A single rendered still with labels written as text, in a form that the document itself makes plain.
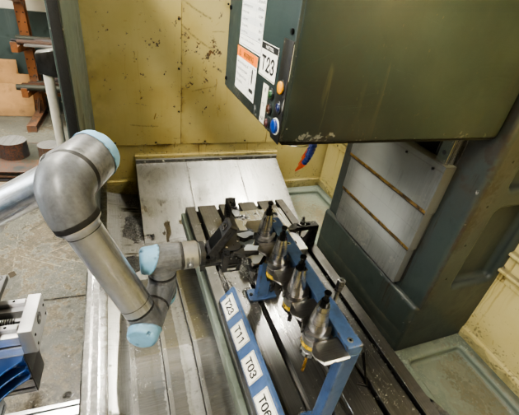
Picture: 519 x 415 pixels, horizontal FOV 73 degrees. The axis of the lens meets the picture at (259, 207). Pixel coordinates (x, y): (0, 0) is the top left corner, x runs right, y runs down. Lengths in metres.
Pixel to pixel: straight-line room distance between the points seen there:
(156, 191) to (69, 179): 1.33
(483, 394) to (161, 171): 1.86
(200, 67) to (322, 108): 1.35
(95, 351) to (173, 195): 1.03
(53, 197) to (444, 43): 0.84
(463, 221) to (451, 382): 0.73
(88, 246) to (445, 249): 1.08
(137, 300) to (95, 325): 0.49
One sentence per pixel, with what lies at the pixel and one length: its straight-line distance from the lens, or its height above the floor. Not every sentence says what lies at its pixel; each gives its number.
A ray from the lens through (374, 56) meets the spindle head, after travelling 0.79.
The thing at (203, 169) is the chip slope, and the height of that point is 0.83.
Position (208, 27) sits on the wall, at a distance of 2.02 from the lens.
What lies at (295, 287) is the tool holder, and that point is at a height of 1.25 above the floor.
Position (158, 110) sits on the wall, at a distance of 2.07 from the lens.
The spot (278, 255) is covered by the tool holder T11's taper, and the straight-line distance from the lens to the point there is 0.90.
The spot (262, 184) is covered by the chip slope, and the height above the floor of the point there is 0.77.
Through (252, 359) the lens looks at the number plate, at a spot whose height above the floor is 0.95.
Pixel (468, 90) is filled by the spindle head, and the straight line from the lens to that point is 1.00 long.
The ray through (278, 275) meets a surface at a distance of 0.90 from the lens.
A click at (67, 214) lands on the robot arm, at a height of 1.41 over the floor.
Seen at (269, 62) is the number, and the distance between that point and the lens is 0.80.
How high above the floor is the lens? 1.83
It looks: 33 degrees down
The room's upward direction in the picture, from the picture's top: 9 degrees clockwise
